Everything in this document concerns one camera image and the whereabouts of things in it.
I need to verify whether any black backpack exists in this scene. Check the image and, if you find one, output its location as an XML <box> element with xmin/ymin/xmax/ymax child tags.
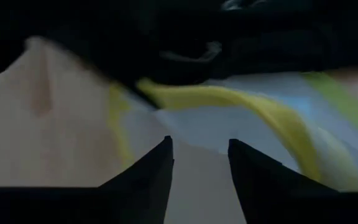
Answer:
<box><xmin>0</xmin><ymin>0</ymin><xmax>358</xmax><ymax>106</ymax></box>

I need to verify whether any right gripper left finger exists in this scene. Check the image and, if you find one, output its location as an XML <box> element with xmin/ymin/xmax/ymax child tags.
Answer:
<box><xmin>99</xmin><ymin>136</ymin><xmax>174</xmax><ymax>224</ymax></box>

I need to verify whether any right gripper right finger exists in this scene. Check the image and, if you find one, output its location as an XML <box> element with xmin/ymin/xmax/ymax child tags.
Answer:
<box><xmin>227</xmin><ymin>139</ymin><xmax>338</xmax><ymax>224</ymax></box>

